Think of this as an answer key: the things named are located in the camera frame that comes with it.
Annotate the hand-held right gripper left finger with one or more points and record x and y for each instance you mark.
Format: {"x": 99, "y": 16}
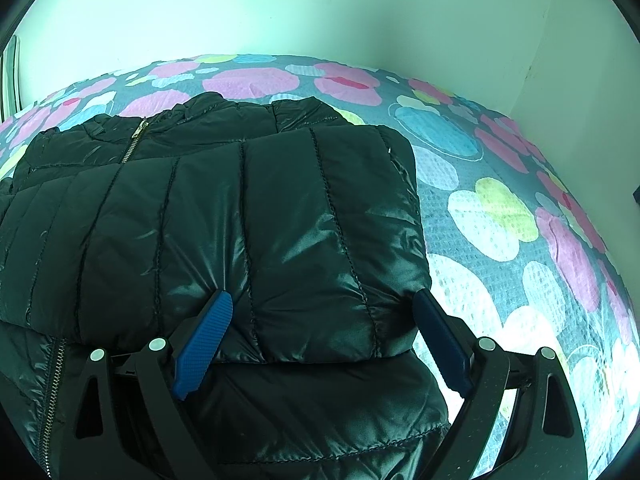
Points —
{"x": 204, "y": 345}

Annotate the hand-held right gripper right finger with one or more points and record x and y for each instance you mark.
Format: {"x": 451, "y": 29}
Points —
{"x": 441, "y": 340}

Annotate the black puffer jacket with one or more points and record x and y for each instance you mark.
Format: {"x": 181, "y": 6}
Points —
{"x": 210, "y": 270}

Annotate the dotted bed sheet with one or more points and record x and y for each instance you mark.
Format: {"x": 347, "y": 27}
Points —
{"x": 505, "y": 220}

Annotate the window frame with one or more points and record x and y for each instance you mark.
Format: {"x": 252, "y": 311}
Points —
{"x": 9, "y": 75}

